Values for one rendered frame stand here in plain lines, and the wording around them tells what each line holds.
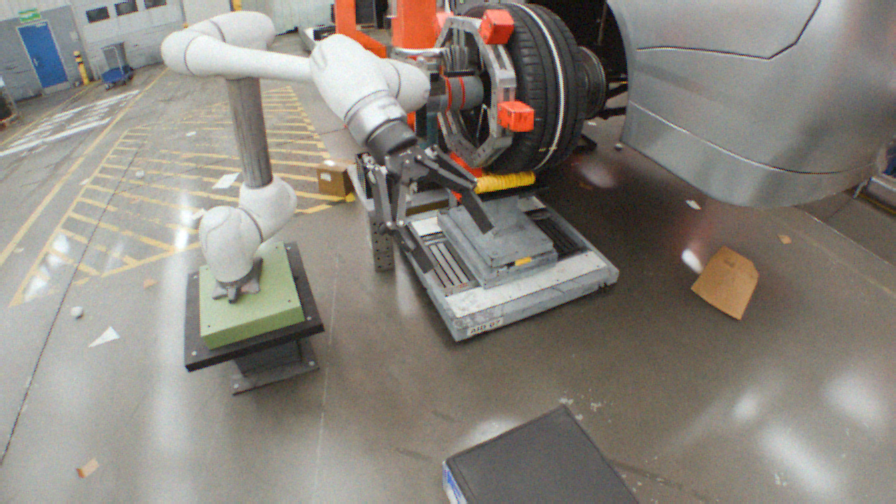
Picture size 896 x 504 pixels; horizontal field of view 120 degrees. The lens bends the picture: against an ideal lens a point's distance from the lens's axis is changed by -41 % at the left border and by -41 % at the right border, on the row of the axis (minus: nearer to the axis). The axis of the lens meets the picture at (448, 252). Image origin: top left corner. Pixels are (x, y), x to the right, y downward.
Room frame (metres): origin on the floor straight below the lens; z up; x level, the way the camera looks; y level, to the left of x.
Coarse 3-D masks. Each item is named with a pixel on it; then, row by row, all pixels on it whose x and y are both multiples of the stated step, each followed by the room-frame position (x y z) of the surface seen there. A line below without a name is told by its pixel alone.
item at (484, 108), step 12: (504, 48) 1.33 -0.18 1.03; (480, 60) 1.72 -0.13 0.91; (480, 72) 1.52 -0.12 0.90; (516, 84) 1.25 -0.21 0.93; (516, 96) 1.25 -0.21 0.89; (480, 108) 1.68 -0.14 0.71; (468, 120) 1.62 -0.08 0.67; (480, 120) 1.51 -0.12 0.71; (468, 132) 1.56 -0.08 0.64; (480, 132) 1.52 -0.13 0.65; (480, 144) 1.49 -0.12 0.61
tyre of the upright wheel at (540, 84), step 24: (528, 24) 1.32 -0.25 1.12; (552, 24) 1.36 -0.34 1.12; (528, 48) 1.24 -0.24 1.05; (576, 48) 1.32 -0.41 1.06; (528, 72) 1.20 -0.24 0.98; (552, 72) 1.23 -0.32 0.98; (576, 72) 1.27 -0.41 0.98; (528, 96) 1.19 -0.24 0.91; (552, 96) 1.20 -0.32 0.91; (576, 96) 1.25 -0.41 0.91; (552, 120) 1.20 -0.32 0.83; (576, 120) 1.24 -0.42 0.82; (528, 144) 1.19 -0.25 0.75; (552, 144) 1.23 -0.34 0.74; (576, 144) 1.28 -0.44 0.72; (504, 168) 1.29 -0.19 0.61; (528, 168) 1.29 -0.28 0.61
